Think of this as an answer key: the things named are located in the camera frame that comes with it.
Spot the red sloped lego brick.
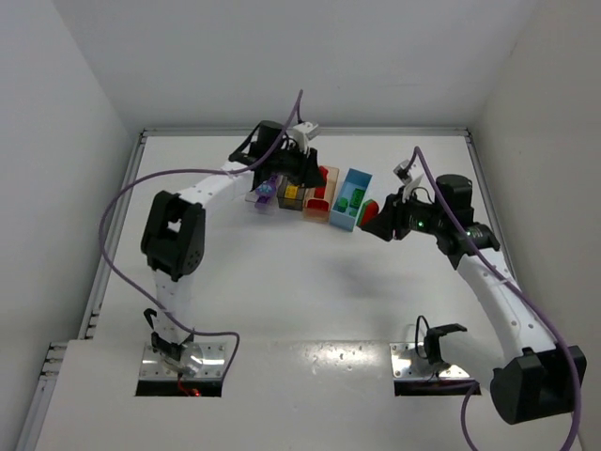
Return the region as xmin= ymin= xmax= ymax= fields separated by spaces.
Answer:
xmin=305 ymin=198 xmax=330 ymax=214

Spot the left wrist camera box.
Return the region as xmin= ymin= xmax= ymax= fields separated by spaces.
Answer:
xmin=288 ymin=121 xmax=320 ymax=152

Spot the clear plastic container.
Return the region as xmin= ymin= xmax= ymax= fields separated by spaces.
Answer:
xmin=244 ymin=176 xmax=279 ymax=215

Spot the red round striped lego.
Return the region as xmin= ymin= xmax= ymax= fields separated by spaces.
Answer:
xmin=357 ymin=199 xmax=379 ymax=228

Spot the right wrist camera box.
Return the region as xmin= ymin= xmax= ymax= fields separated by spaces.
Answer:
xmin=393 ymin=160 xmax=424 ymax=203

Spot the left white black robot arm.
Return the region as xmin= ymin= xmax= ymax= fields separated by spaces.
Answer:
xmin=141 ymin=120 xmax=326 ymax=362

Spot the red base lego brick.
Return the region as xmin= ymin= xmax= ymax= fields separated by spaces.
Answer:
xmin=314 ymin=165 xmax=329 ymax=199

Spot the purple flower print lego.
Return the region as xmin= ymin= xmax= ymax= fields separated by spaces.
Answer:
xmin=254 ymin=179 xmax=278 ymax=199

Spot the blue plastic container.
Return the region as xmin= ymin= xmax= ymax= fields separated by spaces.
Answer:
xmin=330 ymin=168 xmax=372 ymax=232

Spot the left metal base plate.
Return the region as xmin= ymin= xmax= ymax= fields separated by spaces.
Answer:
xmin=139 ymin=342 xmax=226 ymax=381

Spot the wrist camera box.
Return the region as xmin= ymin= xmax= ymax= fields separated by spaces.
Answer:
xmin=393 ymin=160 xmax=424 ymax=203
xmin=288 ymin=121 xmax=320 ymax=152

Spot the metal base plate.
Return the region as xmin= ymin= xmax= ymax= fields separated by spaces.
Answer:
xmin=139 ymin=342 xmax=226 ymax=381
xmin=390 ymin=341 xmax=471 ymax=381

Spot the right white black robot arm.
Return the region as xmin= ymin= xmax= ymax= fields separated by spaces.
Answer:
xmin=360 ymin=175 xmax=587 ymax=425

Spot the orange translucent plastic container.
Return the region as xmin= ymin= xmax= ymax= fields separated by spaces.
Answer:
xmin=302 ymin=165 xmax=339 ymax=223

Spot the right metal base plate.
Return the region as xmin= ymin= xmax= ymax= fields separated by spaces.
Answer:
xmin=390 ymin=341 xmax=471 ymax=381

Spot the smoky grey plastic container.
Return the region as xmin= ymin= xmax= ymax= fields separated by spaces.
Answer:
xmin=277 ymin=181 xmax=305 ymax=211

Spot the yellow orange bird lego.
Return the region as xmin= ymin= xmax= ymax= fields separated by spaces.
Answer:
xmin=285 ymin=185 xmax=299 ymax=199

